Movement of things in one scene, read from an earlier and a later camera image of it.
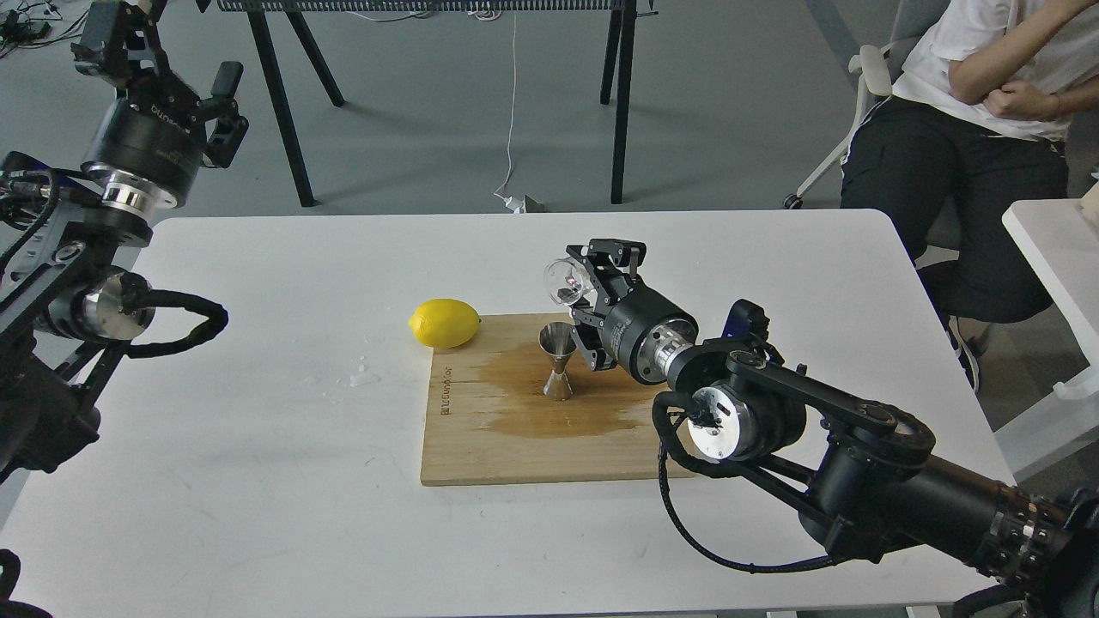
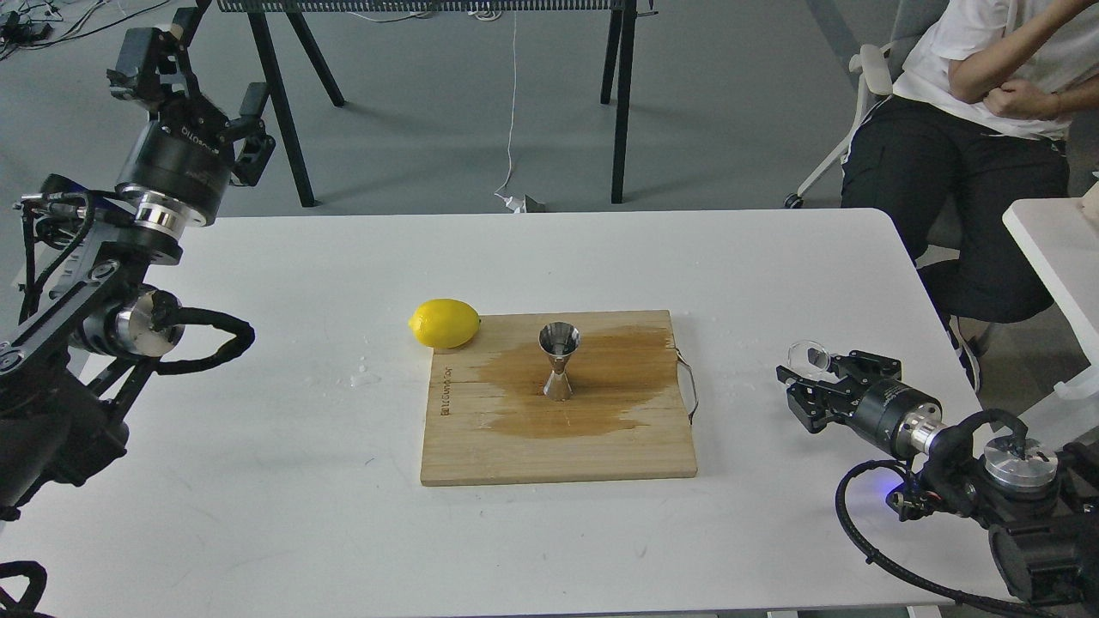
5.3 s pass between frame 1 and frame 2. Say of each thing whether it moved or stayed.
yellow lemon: stayed
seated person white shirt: stayed
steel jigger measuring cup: stayed
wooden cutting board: stayed
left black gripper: moved
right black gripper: moved
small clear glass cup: moved
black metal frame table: stayed
